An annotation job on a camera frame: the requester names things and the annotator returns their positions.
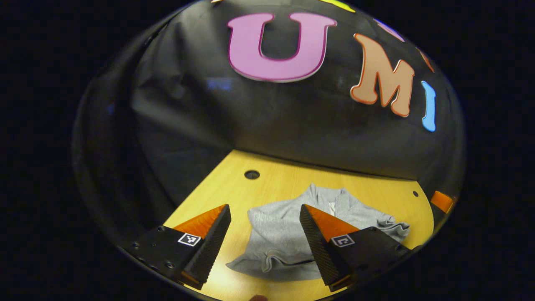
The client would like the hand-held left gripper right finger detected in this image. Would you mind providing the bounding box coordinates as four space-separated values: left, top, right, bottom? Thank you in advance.
299 204 412 292

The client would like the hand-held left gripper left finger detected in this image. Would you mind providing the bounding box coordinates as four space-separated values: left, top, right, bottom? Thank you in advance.
125 204 232 290

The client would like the grey zip-neck sweatshirt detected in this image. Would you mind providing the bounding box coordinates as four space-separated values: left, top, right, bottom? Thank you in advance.
226 183 411 281

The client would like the black backdrop cloth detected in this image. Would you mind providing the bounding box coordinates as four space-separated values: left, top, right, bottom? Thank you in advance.
72 0 465 247

